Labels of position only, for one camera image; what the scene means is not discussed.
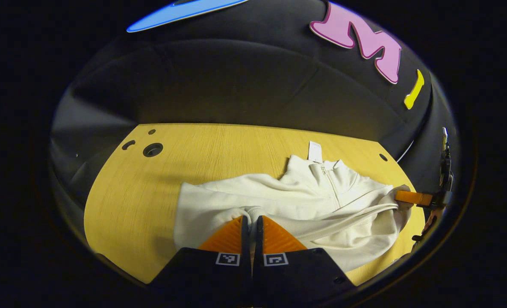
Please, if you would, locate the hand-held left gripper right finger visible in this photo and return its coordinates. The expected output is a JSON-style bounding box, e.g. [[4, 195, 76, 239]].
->
[[253, 215, 359, 306]]

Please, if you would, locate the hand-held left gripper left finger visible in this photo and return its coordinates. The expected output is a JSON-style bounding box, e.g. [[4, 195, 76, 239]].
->
[[149, 215, 253, 306]]

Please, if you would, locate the white zip-neck sweatshirt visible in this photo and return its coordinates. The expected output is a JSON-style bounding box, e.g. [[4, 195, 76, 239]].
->
[[174, 141, 413, 273]]

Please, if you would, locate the black backdrop cloth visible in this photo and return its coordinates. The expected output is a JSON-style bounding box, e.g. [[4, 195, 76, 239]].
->
[[50, 0, 459, 223]]

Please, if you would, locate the white cable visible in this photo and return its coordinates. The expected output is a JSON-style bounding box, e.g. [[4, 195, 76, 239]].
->
[[397, 140, 415, 163]]

